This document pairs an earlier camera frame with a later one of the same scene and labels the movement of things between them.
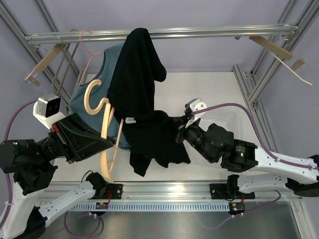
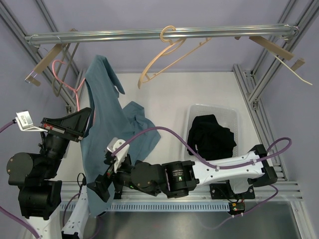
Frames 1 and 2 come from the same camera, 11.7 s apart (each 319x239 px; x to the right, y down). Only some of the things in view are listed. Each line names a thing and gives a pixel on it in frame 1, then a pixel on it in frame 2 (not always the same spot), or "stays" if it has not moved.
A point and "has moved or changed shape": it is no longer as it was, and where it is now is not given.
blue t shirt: (88, 101) has moved or changed shape
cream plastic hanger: (293, 71) stays
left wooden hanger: (39, 68) stays
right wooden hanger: (275, 49) stays
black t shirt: (150, 134) has moved or changed shape
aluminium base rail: (174, 192) stays
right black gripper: (182, 130) to (102, 184)
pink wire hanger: (91, 55) to (75, 91)
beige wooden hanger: (107, 111) to (143, 78)
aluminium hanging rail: (257, 32) stays
